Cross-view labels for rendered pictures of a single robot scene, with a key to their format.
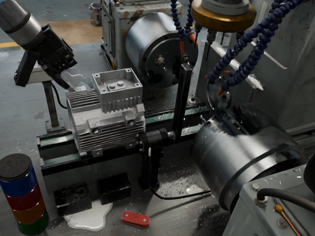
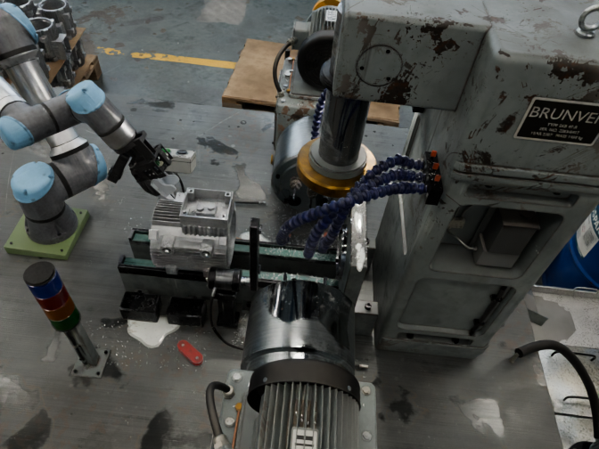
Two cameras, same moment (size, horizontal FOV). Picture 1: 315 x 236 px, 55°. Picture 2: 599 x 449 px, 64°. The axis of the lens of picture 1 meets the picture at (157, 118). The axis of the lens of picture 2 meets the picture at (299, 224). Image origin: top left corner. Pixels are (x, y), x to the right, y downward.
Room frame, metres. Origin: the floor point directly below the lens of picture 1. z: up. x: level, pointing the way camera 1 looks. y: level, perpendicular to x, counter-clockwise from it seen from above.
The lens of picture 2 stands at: (0.07, -0.44, 2.04)
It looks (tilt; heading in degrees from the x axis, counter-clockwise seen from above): 49 degrees down; 25
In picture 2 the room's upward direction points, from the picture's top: 6 degrees clockwise
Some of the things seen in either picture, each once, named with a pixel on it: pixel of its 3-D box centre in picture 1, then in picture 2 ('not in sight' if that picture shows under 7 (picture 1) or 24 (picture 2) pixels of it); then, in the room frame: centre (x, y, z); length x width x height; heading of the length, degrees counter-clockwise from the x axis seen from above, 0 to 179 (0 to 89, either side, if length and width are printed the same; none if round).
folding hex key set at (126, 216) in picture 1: (135, 219); (190, 353); (0.48, 0.04, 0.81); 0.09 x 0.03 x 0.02; 80
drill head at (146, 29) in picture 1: (156, 44); (315, 154); (1.15, 0.04, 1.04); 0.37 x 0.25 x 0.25; 26
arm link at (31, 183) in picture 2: not in sight; (39, 189); (0.60, 0.65, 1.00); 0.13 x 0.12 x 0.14; 166
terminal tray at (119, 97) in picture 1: (117, 90); (208, 212); (0.71, 0.13, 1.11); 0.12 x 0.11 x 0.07; 117
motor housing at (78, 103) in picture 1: (105, 117); (195, 234); (0.70, 0.16, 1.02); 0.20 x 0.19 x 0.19; 117
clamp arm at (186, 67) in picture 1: (180, 106); (253, 257); (0.65, -0.06, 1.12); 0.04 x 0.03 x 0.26; 116
